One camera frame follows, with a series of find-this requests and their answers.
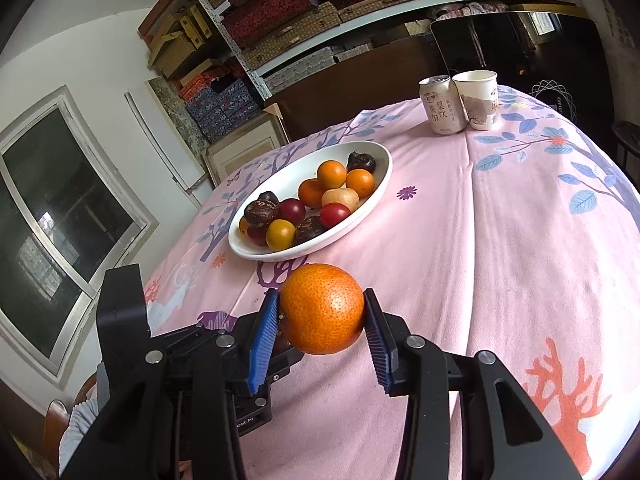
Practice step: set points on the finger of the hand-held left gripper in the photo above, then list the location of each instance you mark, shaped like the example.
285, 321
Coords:
287, 357
200, 334

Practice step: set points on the stack of woven boxes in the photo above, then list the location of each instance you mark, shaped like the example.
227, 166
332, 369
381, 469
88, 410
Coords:
295, 40

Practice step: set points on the white oval plate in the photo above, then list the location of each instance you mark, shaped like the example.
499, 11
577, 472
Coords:
380, 180

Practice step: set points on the dark brown water chestnut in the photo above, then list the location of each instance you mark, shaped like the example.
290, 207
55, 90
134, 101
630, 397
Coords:
361, 161
270, 196
309, 230
262, 211

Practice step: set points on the white drink can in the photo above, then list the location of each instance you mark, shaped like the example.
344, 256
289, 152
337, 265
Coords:
440, 110

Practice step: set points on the pink cloth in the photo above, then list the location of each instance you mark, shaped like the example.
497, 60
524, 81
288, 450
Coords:
470, 10

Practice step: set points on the black panel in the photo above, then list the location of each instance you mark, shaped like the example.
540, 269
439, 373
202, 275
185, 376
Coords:
575, 60

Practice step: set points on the pink printed tablecloth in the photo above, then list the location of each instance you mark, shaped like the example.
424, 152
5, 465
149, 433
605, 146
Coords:
500, 260

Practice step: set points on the brown wooden board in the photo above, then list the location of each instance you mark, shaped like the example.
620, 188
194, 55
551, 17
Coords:
350, 85

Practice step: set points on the stack of wooden crates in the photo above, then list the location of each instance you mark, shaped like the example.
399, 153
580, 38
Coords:
175, 45

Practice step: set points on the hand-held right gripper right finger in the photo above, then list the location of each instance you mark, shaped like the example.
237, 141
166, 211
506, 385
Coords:
377, 350

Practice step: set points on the wooden chair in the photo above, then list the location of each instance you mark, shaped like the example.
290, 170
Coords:
630, 145
52, 425

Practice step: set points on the stack of red patterned boxes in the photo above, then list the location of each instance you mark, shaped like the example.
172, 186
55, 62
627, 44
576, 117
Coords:
270, 15

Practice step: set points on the white paper cup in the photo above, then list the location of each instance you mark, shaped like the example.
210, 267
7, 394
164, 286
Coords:
480, 105

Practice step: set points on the orange tangerine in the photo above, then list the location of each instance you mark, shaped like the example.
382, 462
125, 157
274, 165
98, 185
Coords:
360, 182
331, 173
322, 310
243, 226
311, 193

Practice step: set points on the wooden framed picture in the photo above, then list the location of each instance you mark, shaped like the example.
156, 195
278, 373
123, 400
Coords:
240, 152

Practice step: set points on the stack of blue patterned boxes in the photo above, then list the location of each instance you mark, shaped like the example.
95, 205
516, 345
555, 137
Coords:
225, 110

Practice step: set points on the white framed window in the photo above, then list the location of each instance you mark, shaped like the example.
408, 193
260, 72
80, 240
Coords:
50, 220

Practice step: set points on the row of white patterned boxes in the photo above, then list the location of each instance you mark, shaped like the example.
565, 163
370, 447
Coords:
300, 67

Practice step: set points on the white metal shelf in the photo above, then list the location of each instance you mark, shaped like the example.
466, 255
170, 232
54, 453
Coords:
232, 45

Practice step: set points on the black monitor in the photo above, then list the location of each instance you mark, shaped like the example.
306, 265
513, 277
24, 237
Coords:
465, 45

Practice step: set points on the speckled stone slab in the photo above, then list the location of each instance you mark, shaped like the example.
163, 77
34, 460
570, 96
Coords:
172, 105

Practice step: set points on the stack of orange boxes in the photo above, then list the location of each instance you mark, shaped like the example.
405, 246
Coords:
197, 85

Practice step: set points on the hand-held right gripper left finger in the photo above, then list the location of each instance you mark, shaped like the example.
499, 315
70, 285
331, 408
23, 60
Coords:
262, 345

